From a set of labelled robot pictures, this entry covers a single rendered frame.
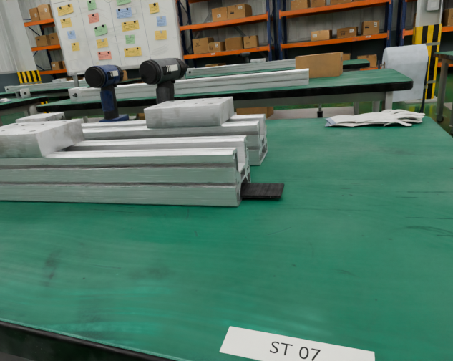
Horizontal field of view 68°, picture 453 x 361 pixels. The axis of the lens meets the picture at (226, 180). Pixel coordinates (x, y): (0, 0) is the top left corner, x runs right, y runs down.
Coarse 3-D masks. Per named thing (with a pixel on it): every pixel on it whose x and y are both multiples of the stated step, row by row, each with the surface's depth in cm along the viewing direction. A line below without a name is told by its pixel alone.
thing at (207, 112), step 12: (156, 108) 67; (168, 108) 66; (180, 108) 65; (192, 108) 65; (204, 108) 64; (216, 108) 64; (228, 108) 70; (156, 120) 68; (168, 120) 67; (180, 120) 66; (192, 120) 66; (204, 120) 65; (216, 120) 64
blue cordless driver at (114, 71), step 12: (96, 72) 91; (108, 72) 94; (120, 72) 102; (96, 84) 93; (108, 84) 96; (108, 96) 97; (108, 108) 98; (108, 120) 98; (120, 120) 100; (132, 120) 107
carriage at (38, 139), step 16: (0, 128) 62; (16, 128) 60; (32, 128) 58; (48, 128) 56; (64, 128) 59; (80, 128) 63; (0, 144) 56; (16, 144) 55; (32, 144) 54; (48, 144) 56; (64, 144) 59
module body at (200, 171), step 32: (0, 160) 58; (32, 160) 56; (64, 160) 54; (96, 160) 53; (128, 160) 51; (160, 160) 50; (192, 160) 48; (224, 160) 47; (0, 192) 61; (32, 192) 59; (64, 192) 57; (96, 192) 55; (128, 192) 53; (160, 192) 52; (192, 192) 50; (224, 192) 49
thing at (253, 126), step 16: (96, 128) 76; (112, 128) 73; (128, 128) 71; (144, 128) 70; (160, 128) 69; (176, 128) 68; (192, 128) 67; (208, 128) 66; (224, 128) 65; (240, 128) 64; (256, 128) 63; (256, 144) 65; (256, 160) 66
